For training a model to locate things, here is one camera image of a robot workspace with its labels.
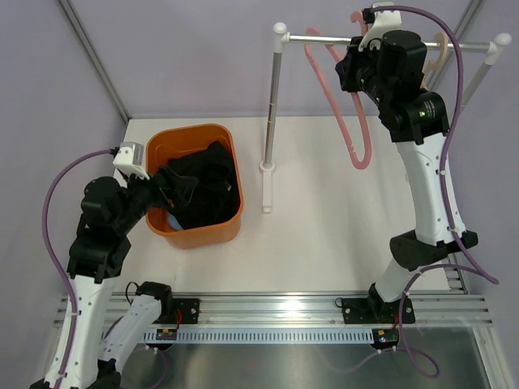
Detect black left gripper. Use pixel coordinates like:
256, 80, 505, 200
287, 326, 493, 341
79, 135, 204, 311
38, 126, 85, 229
114, 165, 197, 233

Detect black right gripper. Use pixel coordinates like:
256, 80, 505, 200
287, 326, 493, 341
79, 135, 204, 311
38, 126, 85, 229
337, 36, 392, 108

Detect black shorts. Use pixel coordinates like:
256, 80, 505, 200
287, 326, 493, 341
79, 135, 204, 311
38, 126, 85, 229
166, 141, 241, 230

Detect light blue shorts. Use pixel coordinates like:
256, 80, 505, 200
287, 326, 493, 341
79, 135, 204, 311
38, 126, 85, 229
167, 213, 183, 231

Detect pink plastic hanger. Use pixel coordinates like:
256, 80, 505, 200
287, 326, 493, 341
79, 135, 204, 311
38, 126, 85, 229
303, 11, 373, 169

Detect beige wooden hanger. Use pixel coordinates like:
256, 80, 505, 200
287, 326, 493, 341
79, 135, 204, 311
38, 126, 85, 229
421, 32, 448, 89

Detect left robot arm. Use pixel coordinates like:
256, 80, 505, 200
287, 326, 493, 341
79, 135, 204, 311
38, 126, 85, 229
32, 166, 198, 388

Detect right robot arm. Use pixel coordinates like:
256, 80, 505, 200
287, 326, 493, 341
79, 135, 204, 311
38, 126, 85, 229
336, 30, 478, 323

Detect orange plastic laundry basket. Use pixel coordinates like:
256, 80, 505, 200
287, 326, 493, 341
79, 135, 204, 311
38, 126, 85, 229
146, 124, 243, 249

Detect metal clothes rack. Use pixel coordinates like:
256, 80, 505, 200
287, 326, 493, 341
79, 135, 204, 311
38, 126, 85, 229
258, 22, 513, 214

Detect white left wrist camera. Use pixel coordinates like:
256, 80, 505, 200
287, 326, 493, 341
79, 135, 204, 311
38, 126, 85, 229
113, 142, 149, 180

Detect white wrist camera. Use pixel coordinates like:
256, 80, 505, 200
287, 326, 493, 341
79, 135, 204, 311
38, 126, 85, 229
113, 142, 149, 180
358, 2, 401, 52

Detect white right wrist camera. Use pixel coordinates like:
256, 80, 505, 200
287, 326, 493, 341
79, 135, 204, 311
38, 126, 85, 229
358, 2, 401, 52

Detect aluminium frame post right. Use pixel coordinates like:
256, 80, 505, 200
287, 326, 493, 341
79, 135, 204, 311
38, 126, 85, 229
426, 0, 487, 112

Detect aluminium frame post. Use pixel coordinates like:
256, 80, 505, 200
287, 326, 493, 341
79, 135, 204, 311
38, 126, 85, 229
426, 0, 487, 112
55, 0, 131, 125

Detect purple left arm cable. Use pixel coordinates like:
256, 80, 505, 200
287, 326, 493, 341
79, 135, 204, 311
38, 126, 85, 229
42, 148, 175, 389

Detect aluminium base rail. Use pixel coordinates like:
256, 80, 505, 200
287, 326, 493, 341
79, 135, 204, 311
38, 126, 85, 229
52, 292, 494, 329

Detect aluminium frame post left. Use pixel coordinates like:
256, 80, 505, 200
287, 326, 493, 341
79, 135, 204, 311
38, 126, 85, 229
55, 0, 131, 125

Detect white slotted cable duct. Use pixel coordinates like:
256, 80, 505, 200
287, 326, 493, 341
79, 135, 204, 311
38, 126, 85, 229
139, 328, 374, 344

